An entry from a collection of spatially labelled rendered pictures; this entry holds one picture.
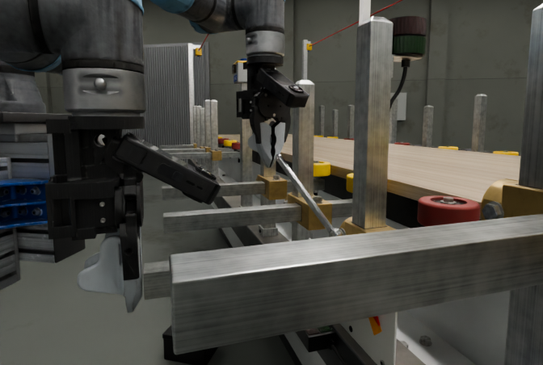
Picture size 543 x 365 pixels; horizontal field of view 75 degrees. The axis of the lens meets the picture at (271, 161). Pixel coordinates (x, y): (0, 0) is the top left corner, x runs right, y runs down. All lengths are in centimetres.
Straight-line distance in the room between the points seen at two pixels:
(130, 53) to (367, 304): 30
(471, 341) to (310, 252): 60
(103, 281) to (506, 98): 768
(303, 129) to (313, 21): 681
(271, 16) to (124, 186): 44
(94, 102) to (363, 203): 36
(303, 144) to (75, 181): 47
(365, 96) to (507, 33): 750
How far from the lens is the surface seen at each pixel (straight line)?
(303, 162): 73
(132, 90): 37
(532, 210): 33
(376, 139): 51
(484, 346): 73
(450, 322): 77
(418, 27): 54
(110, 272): 41
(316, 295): 16
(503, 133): 785
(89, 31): 37
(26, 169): 88
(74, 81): 38
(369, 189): 51
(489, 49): 783
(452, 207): 53
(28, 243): 92
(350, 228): 54
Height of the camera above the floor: 102
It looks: 6 degrees down
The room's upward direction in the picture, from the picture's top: straight up
